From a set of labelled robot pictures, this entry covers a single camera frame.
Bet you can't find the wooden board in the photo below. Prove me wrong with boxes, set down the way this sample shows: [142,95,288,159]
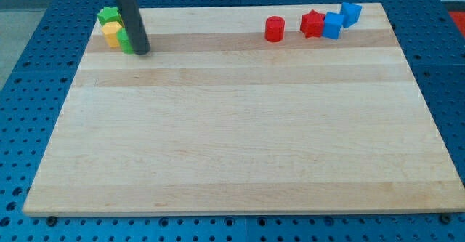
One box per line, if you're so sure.
[23,3,464,217]

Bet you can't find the blue triangle block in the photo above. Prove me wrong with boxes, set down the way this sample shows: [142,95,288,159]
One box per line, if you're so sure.
[340,2,363,28]

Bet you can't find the red cylinder block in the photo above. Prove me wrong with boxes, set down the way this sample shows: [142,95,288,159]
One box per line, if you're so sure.
[264,16,285,42]

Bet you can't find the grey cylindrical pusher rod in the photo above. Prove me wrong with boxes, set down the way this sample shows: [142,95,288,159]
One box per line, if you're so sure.
[116,0,151,55]

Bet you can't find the red star block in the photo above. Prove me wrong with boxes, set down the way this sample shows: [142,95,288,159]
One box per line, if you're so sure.
[300,9,326,38]

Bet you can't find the green cylinder block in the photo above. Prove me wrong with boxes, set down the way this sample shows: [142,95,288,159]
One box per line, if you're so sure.
[116,28,134,55]

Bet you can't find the blue cube block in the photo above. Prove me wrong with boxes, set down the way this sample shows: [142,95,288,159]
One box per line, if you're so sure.
[322,12,344,39]

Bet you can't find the yellow hexagon block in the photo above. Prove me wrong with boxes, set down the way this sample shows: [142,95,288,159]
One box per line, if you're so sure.
[101,21,122,48]

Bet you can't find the green star block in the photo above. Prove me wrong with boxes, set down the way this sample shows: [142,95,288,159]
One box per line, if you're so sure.
[97,7,124,26]

